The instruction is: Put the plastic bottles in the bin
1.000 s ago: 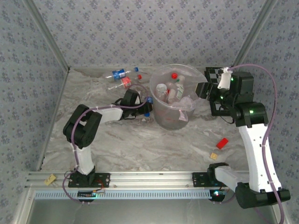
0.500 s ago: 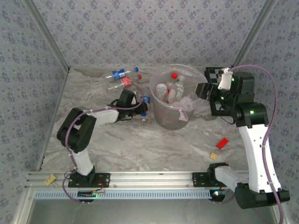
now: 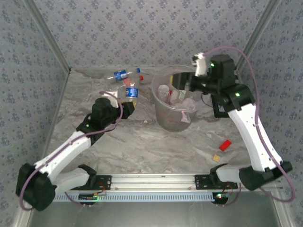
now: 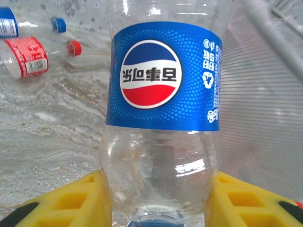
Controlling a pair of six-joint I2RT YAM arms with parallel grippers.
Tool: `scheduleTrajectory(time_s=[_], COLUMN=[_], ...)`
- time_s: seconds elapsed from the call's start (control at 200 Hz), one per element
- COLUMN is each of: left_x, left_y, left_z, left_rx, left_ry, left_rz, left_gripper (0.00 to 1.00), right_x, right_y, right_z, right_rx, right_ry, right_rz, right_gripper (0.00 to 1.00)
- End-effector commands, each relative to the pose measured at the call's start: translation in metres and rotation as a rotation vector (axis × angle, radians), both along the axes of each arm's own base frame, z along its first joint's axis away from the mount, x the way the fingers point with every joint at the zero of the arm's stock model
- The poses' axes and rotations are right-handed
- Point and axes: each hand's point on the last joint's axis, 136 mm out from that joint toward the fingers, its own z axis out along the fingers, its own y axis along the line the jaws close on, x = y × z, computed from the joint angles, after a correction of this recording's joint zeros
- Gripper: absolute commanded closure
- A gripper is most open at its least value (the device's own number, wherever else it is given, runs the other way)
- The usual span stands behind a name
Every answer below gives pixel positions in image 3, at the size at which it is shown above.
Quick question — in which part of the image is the clear bottle blue label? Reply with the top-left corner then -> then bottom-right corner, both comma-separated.
117,81 -> 140,107

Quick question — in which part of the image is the red-label bottle with red cap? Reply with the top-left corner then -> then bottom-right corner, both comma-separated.
122,75 -> 145,87

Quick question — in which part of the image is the blue-label bottle with blue cap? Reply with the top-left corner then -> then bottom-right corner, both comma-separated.
106,68 -> 142,82

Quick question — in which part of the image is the translucent grey plastic bin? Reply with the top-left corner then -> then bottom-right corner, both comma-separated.
151,65 -> 202,133

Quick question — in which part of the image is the black white checkerboard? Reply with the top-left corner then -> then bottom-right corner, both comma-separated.
211,93 -> 232,118

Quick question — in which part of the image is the red toy block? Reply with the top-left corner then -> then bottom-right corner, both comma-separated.
218,139 -> 232,152

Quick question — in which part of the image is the small circuit board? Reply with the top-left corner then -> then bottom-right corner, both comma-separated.
79,193 -> 99,201
212,192 -> 229,204

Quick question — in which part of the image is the grey metal panel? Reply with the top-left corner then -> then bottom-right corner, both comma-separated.
26,191 -> 287,227

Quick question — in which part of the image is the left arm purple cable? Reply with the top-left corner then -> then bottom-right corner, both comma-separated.
19,91 -> 124,211

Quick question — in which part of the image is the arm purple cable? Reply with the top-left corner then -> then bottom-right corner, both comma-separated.
205,45 -> 296,207
19,91 -> 124,211

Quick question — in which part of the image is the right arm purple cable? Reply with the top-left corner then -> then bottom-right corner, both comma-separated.
205,45 -> 296,207

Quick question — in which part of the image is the aluminium frame bar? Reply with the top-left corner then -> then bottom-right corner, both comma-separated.
36,70 -> 71,175

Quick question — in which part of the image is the aluminium frame post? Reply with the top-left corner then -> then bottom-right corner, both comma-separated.
234,0 -> 282,71
23,0 -> 71,73

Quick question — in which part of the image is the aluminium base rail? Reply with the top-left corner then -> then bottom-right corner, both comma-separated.
54,173 -> 284,192

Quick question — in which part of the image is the slotted pale cable duct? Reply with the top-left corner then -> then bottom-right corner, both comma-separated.
53,191 -> 215,203

